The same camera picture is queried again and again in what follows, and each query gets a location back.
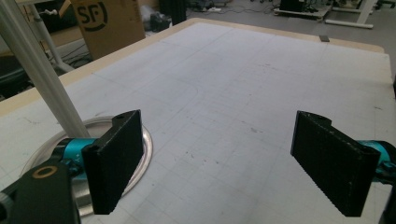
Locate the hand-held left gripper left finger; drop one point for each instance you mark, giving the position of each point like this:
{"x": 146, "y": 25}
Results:
{"x": 116, "y": 165}

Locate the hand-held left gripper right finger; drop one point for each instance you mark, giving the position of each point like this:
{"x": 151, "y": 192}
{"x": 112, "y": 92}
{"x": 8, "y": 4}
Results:
{"x": 333, "y": 161}

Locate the small black flat block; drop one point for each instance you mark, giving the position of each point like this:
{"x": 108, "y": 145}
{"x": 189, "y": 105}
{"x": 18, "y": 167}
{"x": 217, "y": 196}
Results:
{"x": 324, "y": 38}

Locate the large printed cardboard box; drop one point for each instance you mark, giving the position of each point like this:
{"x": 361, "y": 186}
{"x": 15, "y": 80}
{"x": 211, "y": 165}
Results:
{"x": 109, "y": 31}

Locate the white metal stand leg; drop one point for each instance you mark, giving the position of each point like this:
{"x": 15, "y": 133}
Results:
{"x": 49, "y": 43}

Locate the white power strip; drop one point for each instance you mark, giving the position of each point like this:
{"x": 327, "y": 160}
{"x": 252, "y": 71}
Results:
{"x": 212, "y": 9}

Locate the white table frame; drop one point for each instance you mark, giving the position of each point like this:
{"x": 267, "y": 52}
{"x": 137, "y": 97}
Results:
{"x": 361, "y": 18}

